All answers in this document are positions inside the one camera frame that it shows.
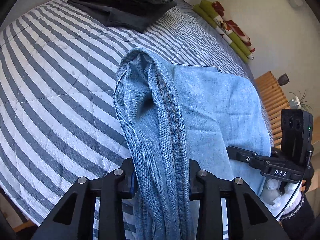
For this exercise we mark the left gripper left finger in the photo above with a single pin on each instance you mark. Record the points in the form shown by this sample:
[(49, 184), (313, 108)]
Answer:
[(73, 216)]

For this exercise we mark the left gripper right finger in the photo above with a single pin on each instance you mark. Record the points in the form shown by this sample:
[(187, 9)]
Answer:
[(247, 215)]

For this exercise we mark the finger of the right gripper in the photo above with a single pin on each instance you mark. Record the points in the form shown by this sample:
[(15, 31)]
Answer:
[(239, 154)]

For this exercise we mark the light blue denim jeans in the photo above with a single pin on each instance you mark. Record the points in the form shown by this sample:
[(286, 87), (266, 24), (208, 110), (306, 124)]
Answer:
[(172, 113)]

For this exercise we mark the wooden slatted headboard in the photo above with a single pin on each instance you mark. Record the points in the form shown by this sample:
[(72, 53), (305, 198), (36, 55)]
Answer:
[(274, 100)]

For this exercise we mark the small potted plant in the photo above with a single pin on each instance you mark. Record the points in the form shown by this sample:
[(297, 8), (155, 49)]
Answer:
[(298, 101)]

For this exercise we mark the dark ceramic vase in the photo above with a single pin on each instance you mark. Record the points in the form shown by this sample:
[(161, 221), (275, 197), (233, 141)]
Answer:
[(283, 80)]

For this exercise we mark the blue white striped quilt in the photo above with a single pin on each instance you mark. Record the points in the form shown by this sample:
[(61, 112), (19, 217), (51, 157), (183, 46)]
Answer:
[(58, 77)]

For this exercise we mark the red white folded blanket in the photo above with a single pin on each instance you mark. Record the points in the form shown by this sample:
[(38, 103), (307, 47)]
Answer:
[(227, 18)]

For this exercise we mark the black folded garment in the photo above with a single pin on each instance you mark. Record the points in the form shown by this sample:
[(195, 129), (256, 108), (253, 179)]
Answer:
[(131, 14)]

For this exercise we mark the black camera box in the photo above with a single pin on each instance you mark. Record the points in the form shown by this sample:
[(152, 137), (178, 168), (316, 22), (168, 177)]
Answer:
[(297, 128)]

